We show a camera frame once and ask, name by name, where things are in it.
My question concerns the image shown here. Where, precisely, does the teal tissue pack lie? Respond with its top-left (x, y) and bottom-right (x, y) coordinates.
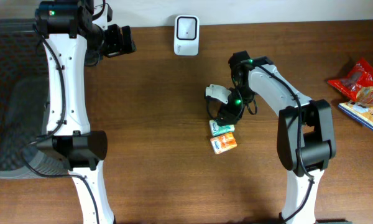
top-left (209, 120), bottom-right (235, 137)

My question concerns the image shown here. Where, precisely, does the orange tissue pack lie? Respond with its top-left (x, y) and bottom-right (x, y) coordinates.
top-left (210, 133), bottom-right (237, 154)

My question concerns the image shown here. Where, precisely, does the yellow snack bag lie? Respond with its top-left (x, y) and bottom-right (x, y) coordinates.
top-left (338, 100), bottom-right (373, 131)

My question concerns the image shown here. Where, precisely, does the red candy bag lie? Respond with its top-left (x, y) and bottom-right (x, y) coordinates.
top-left (327, 58), bottom-right (373, 105)

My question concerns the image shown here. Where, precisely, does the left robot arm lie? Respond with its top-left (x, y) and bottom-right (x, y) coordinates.
top-left (34, 1), bottom-right (136, 223)

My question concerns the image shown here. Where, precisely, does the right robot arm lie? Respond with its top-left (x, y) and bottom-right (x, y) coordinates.
top-left (205, 51), bottom-right (336, 224)

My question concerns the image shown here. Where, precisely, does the grey plastic mesh basket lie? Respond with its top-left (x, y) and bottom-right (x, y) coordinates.
top-left (0, 19), bottom-right (67, 180)

